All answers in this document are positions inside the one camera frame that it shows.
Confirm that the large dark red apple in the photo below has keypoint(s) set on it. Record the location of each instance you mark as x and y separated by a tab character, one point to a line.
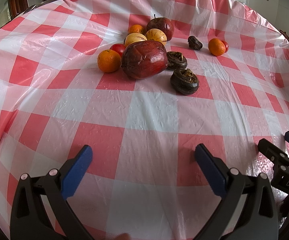
144	59

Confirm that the small red tomato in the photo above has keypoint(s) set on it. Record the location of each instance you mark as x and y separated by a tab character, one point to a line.
226	45

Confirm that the dark passion fruit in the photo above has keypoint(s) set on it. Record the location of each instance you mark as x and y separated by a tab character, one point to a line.
184	81
194	43
176	60

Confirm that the orange mandarin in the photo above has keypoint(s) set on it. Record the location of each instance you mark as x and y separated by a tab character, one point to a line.
216	47
137	28
108	61

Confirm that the dark passion fruit back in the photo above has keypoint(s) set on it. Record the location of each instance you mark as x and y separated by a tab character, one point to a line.
194	43

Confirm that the orange mandarin back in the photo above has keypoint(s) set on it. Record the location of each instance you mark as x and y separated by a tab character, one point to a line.
137	28

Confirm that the red white checkered tablecloth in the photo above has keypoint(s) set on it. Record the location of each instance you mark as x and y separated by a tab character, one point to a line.
143	179

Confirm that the dark passion fruit front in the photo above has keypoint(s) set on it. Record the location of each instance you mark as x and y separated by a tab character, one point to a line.
184	81

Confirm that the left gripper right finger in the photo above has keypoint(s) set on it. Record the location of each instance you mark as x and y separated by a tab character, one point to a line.
247	208

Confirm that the yellow striped melon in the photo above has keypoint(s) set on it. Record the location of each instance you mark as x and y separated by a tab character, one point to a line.
134	37
155	34

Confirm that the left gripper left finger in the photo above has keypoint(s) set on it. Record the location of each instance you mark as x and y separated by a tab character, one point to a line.
29	219

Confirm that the red apple with stem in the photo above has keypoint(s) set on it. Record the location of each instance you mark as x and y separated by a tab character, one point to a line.
162	23

